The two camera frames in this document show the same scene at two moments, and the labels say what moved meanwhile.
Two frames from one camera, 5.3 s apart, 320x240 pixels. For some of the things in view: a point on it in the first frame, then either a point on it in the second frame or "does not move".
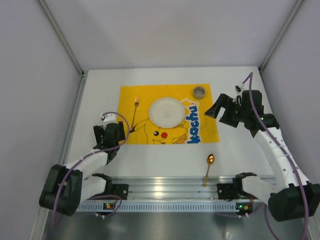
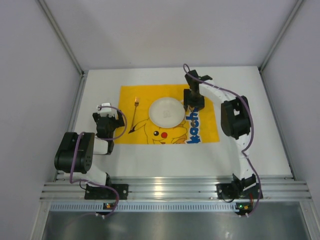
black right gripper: (227, 110) to (193, 100)
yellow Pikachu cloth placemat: (196, 127) does not move
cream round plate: (167, 113) does not move
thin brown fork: (136, 102) does not move
